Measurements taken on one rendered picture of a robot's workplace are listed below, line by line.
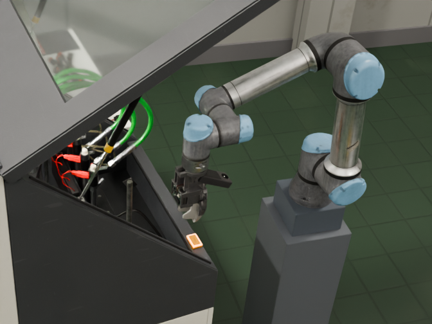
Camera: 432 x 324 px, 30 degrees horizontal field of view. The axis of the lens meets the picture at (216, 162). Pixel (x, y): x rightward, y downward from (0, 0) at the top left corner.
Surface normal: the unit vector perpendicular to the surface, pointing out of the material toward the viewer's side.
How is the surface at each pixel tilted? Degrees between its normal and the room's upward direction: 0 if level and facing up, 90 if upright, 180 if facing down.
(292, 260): 90
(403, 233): 0
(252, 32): 90
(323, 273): 90
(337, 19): 90
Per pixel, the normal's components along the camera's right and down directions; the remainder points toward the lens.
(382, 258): 0.08, -0.78
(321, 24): 0.30, 0.62
